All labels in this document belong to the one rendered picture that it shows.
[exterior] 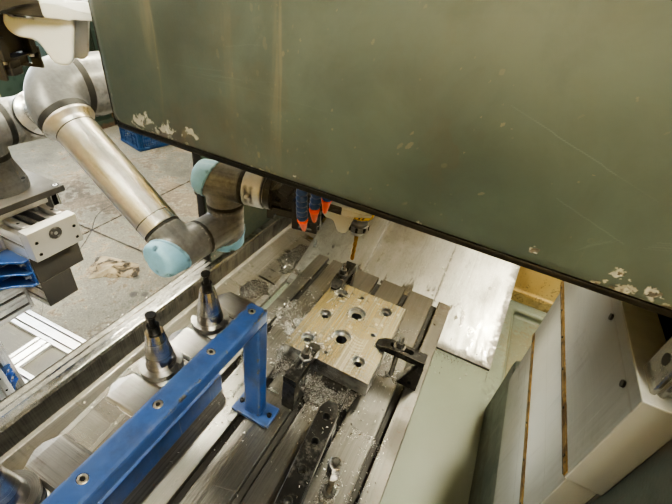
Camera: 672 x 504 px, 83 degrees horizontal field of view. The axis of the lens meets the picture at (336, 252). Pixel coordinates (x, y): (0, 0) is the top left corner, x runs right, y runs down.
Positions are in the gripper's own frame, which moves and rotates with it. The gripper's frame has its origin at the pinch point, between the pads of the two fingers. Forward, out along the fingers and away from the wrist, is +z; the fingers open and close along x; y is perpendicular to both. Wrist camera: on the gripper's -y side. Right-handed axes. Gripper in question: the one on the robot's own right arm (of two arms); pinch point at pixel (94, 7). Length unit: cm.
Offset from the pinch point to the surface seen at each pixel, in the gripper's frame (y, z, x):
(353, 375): 69, 38, -6
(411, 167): 5.8, 30.2, 20.4
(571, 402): 42, 64, 18
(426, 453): 106, 65, -6
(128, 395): 46.6, -0.7, 14.0
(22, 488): 44, -7, 27
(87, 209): 168, -141, -230
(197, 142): 9.6, 11.4, 9.4
